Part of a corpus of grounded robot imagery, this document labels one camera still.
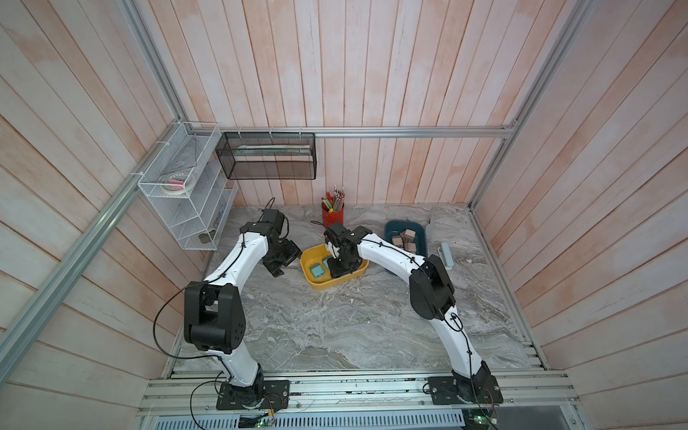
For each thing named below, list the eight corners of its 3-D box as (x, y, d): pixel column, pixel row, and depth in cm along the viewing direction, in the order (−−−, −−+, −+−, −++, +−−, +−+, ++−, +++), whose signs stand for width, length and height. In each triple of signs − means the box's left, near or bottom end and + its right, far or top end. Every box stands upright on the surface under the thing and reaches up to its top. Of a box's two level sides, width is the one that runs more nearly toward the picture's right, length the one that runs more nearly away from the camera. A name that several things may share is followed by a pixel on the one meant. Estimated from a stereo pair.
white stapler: (443, 270, 102) (447, 264, 98) (437, 248, 108) (440, 242, 105) (452, 270, 102) (456, 264, 98) (445, 248, 108) (448, 242, 105)
